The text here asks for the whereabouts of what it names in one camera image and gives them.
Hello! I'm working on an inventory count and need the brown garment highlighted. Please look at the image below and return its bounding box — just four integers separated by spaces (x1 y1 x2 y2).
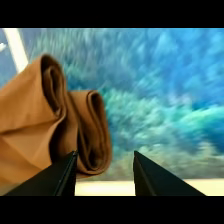
0 53 113 197

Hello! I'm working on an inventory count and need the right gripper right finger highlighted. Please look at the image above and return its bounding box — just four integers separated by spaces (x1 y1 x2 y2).
133 150 206 197

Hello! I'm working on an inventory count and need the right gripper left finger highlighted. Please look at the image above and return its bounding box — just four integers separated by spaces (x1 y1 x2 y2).
4 150 79 197

